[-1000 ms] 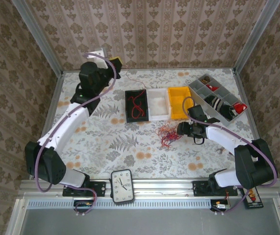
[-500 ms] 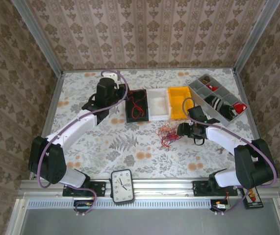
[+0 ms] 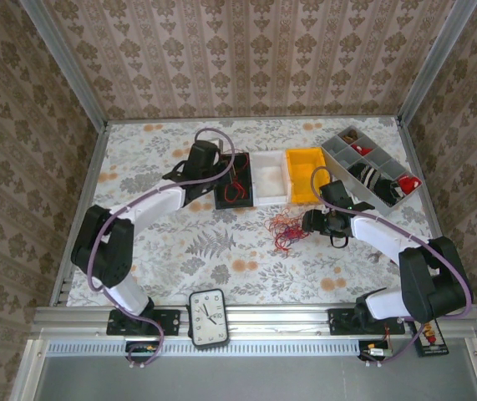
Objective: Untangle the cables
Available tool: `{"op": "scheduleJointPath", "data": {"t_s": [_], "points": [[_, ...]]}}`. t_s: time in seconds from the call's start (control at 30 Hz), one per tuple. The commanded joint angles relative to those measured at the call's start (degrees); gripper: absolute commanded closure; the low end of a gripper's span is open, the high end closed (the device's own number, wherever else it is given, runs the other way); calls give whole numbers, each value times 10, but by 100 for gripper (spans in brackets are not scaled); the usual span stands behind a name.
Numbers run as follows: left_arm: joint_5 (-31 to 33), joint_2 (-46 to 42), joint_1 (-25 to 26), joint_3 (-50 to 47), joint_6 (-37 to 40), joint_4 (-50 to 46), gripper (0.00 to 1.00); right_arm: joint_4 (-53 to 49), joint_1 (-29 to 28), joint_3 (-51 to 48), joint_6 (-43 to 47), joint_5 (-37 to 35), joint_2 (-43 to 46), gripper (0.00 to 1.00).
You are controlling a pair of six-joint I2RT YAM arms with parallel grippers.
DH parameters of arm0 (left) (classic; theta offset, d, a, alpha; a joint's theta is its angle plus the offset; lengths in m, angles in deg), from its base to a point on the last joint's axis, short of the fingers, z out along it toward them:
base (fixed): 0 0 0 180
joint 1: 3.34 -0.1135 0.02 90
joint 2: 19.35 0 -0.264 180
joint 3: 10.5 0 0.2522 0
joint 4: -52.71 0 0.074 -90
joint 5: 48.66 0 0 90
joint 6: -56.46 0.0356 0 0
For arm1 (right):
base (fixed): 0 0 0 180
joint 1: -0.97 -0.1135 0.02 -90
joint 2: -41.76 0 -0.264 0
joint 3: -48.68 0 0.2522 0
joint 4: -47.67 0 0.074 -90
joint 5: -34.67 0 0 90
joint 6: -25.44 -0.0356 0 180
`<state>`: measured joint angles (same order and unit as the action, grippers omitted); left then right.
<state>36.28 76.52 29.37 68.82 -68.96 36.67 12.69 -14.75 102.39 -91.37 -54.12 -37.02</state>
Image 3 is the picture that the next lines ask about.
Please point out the black plastic bin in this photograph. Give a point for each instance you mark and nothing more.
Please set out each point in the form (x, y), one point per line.
(238, 202)

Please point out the yellow plastic bin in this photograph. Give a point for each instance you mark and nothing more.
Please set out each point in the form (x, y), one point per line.
(302, 175)

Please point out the white plastic bin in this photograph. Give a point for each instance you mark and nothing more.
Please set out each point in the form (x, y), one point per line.
(269, 179)

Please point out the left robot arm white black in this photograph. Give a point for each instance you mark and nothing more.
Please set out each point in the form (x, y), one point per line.
(108, 250)

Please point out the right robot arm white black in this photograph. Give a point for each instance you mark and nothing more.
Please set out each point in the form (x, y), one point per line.
(430, 284)

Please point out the black white striped cloth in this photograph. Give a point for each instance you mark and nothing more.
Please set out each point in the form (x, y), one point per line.
(367, 175)

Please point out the black cloth item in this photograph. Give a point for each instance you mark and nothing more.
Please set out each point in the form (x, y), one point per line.
(384, 190)

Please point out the grey compartment organizer box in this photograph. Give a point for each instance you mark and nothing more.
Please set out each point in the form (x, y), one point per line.
(334, 148)

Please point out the small red white item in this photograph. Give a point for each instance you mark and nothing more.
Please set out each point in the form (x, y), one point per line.
(359, 148)

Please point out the floral tablecloth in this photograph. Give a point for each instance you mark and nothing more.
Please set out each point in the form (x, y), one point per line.
(263, 284)

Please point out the red white toy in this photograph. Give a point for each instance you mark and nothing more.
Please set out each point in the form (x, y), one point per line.
(409, 184)

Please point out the brown small item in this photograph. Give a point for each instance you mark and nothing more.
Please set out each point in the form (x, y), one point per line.
(350, 135)

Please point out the black white analog clock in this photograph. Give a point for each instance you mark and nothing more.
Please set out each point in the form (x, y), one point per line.
(208, 317)

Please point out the small black circuit board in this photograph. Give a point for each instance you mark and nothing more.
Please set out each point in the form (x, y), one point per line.
(142, 350)
(373, 351)

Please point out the black terminal board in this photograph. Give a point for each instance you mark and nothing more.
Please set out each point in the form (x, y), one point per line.
(432, 340)

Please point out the grey metal front panel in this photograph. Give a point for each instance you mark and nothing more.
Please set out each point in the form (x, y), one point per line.
(242, 380)

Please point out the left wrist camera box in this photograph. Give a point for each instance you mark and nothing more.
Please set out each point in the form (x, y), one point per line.
(219, 146)

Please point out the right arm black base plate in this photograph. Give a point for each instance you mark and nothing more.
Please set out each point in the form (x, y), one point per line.
(340, 323)

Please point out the aluminium front rail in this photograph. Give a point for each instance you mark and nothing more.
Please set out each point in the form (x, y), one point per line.
(263, 317)

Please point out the aluminium table side rail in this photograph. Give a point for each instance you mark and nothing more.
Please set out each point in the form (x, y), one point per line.
(409, 144)
(87, 184)

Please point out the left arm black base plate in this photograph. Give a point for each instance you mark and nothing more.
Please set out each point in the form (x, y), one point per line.
(171, 321)

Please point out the aluminium frame post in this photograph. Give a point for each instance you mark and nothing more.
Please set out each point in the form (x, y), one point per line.
(434, 62)
(64, 62)

